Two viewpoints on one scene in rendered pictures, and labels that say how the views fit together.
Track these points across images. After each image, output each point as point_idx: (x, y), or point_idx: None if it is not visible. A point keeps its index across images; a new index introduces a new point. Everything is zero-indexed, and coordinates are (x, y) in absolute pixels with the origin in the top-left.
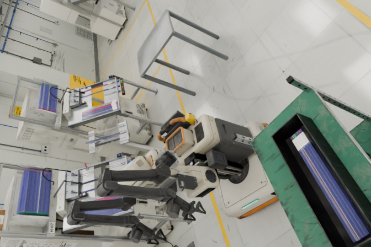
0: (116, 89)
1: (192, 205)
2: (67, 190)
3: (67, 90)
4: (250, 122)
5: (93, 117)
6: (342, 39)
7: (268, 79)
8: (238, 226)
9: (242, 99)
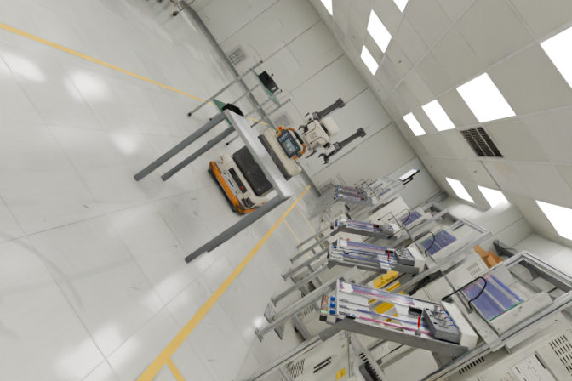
0: (340, 303)
1: (303, 125)
2: (408, 253)
3: (466, 331)
4: (226, 154)
5: (387, 291)
6: (151, 93)
7: None
8: (257, 221)
9: (196, 181)
